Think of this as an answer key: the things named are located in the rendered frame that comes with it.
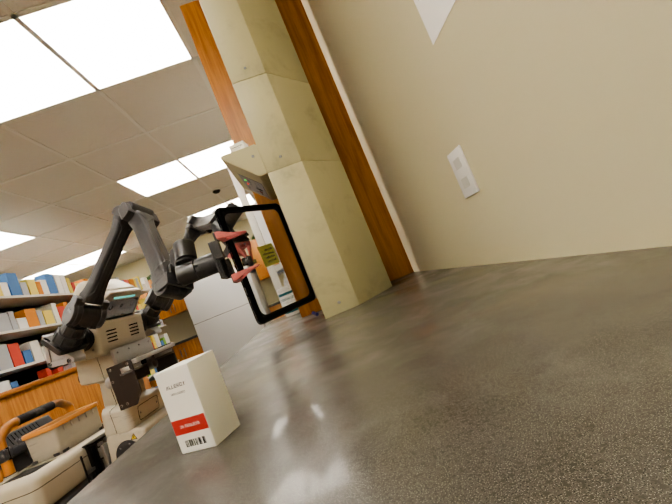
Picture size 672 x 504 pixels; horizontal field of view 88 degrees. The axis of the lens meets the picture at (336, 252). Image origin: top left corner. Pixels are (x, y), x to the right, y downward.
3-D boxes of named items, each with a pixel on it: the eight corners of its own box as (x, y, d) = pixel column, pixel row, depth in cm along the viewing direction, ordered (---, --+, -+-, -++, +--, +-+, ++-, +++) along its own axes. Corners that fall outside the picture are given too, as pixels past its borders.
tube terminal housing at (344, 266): (382, 285, 137) (309, 108, 142) (403, 286, 105) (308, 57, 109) (323, 310, 135) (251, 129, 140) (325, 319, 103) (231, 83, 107)
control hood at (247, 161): (278, 198, 138) (269, 175, 138) (267, 173, 106) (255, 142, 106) (251, 208, 137) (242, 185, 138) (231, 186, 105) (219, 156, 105)
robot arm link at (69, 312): (141, 207, 128) (113, 196, 120) (159, 212, 120) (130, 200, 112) (91, 324, 123) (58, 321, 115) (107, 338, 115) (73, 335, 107)
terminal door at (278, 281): (316, 298, 134) (278, 202, 136) (259, 326, 109) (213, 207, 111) (315, 299, 134) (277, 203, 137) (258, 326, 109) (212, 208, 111)
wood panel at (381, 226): (411, 271, 146) (289, -24, 154) (413, 271, 143) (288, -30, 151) (302, 317, 142) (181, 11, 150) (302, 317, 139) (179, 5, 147)
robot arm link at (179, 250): (183, 299, 99) (154, 293, 92) (177, 267, 105) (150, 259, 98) (211, 276, 95) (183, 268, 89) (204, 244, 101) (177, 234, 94)
